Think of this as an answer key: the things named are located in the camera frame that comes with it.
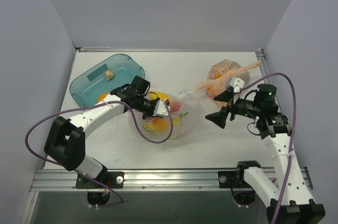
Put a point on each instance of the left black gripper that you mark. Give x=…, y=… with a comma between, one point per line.
x=152, y=105

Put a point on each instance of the yellow fake lemon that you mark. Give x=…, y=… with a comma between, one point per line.
x=155, y=94

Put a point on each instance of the small beige fake garlic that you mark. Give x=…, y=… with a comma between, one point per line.
x=109, y=75

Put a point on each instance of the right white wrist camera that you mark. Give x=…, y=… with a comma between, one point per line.
x=236, y=84

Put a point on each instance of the clear printed plastic bag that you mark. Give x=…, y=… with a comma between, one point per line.
x=181, y=122

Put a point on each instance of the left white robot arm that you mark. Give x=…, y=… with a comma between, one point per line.
x=66, y=141

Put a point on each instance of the orange yellow fake mango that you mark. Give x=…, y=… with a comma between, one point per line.
x=160, y=125

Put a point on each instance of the front aluminium rail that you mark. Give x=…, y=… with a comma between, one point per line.
x=140, y=180

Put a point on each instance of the red fake apple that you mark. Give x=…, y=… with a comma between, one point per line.
x=175, y=107

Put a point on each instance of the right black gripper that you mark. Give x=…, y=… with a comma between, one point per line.
x=227, y=112

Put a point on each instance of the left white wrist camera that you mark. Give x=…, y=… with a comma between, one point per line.
x=162, y=109

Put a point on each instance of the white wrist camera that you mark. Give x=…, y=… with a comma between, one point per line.
x=236, y=84
x=162, y=109

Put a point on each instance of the small orange fake fruit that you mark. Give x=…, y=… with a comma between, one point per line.
x=102, y=97

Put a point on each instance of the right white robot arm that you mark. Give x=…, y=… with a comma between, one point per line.
x=290, y=201

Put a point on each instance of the teal plastic fruit tray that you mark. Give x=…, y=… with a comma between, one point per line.
x=87, y=87

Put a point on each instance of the orange tied plastic bag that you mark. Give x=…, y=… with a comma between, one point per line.
x=219, y=76

